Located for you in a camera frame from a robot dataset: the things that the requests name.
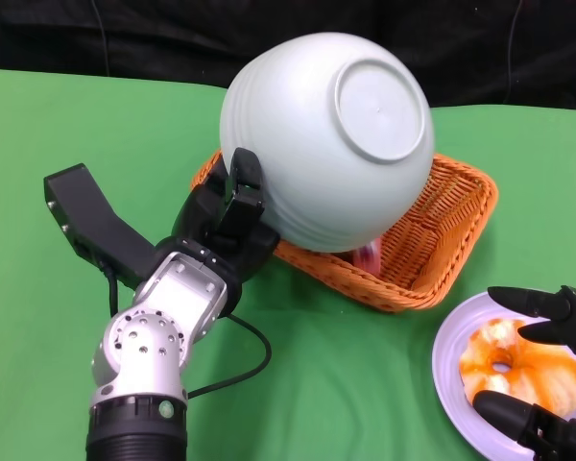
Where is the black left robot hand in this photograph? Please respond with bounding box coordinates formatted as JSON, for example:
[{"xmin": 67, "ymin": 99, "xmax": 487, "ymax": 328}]
[{"xmin": 172, "ymin": 147, "xmax": 279, "ymax": 289}]

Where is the orange white ring bread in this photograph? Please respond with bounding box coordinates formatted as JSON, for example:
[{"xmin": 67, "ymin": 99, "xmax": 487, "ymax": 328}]
[{"xmin": 460, "ymin": 319, "xmax": 576, "ymax": 418}]

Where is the pale green bowl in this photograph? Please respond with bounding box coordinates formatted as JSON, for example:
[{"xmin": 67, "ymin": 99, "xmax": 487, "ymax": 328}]
[{"xmin": 219, "ymin": 31, "xmax": 436, "ymax": 255}]

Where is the pink layered cake slice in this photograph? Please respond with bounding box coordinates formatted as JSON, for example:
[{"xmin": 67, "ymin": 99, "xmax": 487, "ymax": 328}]
[{"xmin": 352, "ymin": 237, "xmax": 383, "ymax": 275}]

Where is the lavender round plate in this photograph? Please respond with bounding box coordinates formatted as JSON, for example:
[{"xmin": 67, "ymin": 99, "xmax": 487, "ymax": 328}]
[{"xmin": 431, "ymin": 290, "xmax": 576, "ymax": 461}]

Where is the orange wicker basket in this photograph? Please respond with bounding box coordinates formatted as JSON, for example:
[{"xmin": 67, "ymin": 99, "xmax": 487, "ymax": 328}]
[{"xmin": 190, "ymin": 148, "xmax": 499, "ymax": 314}]

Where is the green tablecloth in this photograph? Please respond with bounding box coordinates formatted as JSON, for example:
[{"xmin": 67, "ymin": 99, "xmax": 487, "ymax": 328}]
[{"xmin": 0, "ymin": 66, "xmax": 576, "ymax": 461}]

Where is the black curtain backdrop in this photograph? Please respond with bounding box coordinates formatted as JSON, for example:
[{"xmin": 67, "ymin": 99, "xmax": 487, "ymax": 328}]
[{"xmin": 0, "ymin": 0, "xmax": 576, "ymax": 112}]

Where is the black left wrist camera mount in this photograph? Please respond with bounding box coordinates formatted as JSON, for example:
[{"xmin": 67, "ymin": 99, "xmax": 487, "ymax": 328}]
[{"xmin": 43, "ymin": 162, "xmax": 156, "ymax": 293}]

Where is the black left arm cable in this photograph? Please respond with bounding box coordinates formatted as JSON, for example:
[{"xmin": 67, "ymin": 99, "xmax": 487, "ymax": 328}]
[{"xmin": 103, "ymin": 265, "xmax": 274, "ymax": 400}]

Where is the thin black hanging cable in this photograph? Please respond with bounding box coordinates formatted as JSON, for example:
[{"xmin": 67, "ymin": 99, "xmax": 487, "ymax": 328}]
[
  {"xmin": 92, "ymin": 0, "xmax": 111, "ymax": 77},
  {"xmin": 504, "ymin": 0, "xmax": 527, "ymax": 105}
]

